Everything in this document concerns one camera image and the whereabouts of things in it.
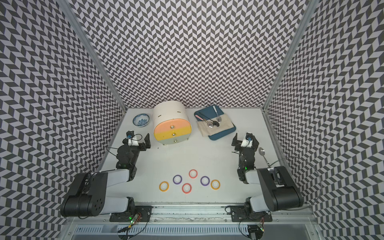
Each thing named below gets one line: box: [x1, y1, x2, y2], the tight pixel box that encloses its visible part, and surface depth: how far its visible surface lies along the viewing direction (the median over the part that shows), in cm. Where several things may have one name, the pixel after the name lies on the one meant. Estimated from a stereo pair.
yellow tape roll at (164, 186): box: [159, 181, 170, 192], surface depth 83 cm
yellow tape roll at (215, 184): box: [210, 179, 221, 190], surface depth 84 cm
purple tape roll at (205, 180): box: [200, 175, 210, 187], surface depth 85 cm
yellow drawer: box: [154, 126, 192, 141], surface depth 90 cm
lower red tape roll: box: [182, 183, 192, 194], surface depth 82 cm
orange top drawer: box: [154, 118, 192, 134], surface depth 83 cm
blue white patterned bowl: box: [132, 113, 150, 128], surface depth 110 cm
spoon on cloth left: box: [195, 114, 214, 128], surface depth 111 cm
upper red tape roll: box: [188, 169, 198, 179], surface depth 88 cm
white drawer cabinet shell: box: [153, 100, 191, 132], surface depth 89 cm
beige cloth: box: [196, 113, 235, 137], surface depth 110 cm
